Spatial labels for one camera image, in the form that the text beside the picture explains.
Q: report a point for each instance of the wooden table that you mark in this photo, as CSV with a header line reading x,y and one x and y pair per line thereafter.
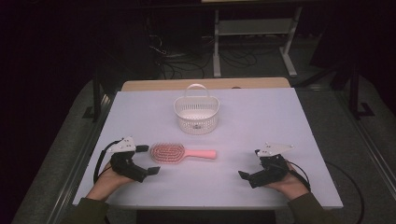
x,y
205,84

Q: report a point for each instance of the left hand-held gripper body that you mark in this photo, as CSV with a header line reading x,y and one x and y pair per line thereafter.
x,y
124,166

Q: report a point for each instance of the person's left hand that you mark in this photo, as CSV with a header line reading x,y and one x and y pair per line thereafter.
x,y
107,183

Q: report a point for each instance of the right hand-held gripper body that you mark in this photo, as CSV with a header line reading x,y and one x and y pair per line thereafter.
x,y
272,171

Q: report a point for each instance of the white metal desk frame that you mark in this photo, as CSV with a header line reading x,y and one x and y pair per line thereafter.
x,y
252,27

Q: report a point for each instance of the pink hairbrush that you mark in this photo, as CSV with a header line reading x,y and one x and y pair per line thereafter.
x,y
199,153

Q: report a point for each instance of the person's right hand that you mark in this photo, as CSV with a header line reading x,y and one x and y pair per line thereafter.
x,y
289,186

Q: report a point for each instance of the metal rail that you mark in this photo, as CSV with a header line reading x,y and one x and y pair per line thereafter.
x,y
79,161
373,149

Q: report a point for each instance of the white plastic basket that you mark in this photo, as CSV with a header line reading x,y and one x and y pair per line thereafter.
x,y
196,126

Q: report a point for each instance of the black metal stand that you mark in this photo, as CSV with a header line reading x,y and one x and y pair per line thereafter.
x,y
97,99
354,93

